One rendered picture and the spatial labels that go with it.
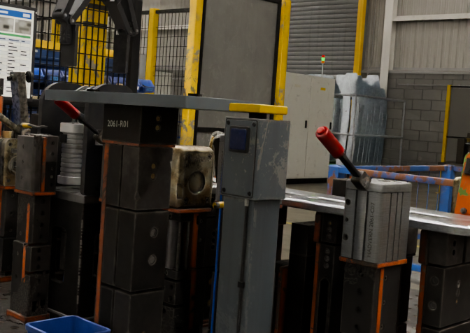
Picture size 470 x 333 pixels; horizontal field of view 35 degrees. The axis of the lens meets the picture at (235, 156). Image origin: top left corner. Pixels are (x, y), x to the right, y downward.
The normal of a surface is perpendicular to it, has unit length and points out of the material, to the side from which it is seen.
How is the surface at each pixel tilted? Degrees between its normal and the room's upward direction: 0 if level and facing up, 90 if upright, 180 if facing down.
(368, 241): 90
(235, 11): 89
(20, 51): 90
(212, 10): 91
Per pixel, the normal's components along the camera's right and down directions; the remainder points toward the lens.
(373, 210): -0.69, -0.01
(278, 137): 0.72, 0.08
